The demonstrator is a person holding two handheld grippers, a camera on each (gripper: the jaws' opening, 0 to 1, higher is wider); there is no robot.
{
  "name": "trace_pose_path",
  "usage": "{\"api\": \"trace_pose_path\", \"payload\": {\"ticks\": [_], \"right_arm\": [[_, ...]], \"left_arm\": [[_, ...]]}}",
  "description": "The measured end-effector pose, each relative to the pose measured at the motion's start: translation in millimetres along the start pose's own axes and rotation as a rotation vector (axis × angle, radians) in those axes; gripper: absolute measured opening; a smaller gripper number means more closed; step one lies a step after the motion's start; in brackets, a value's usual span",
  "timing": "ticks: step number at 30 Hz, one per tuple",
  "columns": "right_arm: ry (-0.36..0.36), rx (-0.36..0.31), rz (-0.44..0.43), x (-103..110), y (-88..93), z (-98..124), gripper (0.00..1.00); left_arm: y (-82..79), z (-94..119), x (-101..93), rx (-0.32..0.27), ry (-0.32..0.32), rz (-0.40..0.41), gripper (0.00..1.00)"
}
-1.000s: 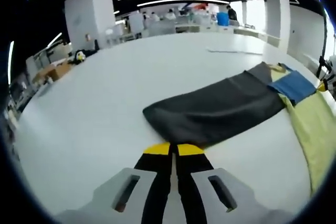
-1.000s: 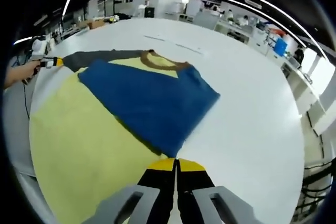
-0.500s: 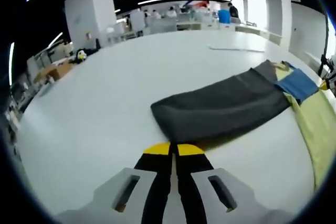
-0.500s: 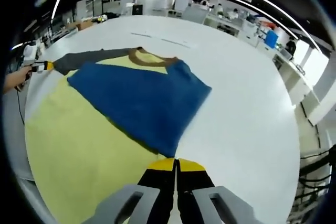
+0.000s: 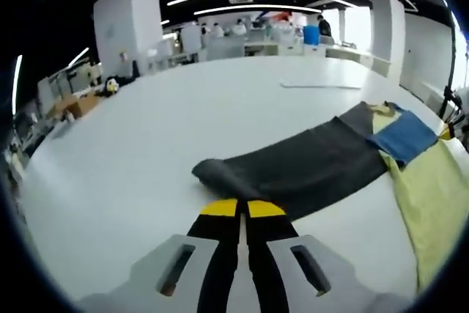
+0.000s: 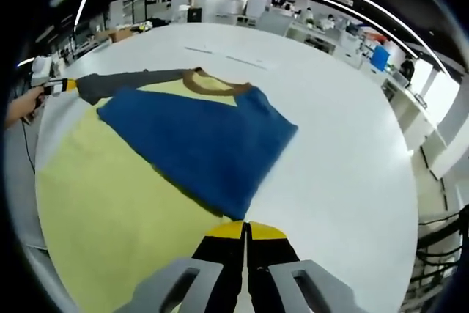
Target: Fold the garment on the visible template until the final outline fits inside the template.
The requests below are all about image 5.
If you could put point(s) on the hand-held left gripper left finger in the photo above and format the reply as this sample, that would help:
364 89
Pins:
216 247

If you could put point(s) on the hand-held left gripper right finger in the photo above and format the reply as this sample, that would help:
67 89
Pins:
271 250

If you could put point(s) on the yellow grey blue garment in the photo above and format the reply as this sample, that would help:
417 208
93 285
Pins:
311 166

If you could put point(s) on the black tripod stand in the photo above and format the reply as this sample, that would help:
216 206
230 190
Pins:
451 71

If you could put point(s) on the slim white pillar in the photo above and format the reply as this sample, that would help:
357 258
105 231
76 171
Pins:
387 34

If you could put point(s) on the white lab counter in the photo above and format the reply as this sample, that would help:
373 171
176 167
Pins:
351 58

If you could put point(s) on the blue barrel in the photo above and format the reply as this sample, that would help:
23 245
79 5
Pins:
311 35

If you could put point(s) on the cardboard box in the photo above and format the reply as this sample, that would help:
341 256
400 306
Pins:
78 105

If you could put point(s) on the white cabinet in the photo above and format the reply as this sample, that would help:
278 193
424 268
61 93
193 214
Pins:
191 39

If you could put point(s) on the big white square pillar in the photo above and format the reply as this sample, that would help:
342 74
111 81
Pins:
126 23

